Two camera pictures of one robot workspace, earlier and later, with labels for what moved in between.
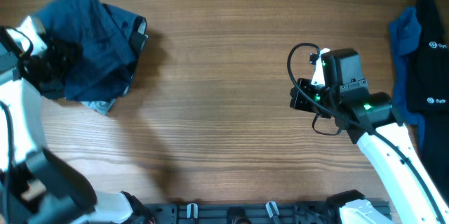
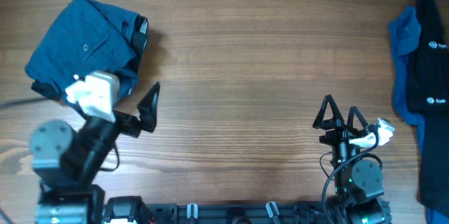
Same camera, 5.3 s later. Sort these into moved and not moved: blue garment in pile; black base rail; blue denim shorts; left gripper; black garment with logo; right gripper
Moved: left gripper; blue denim shorts; right gripper
Not moved: black base rail; black garment with logo; blue garment in pile
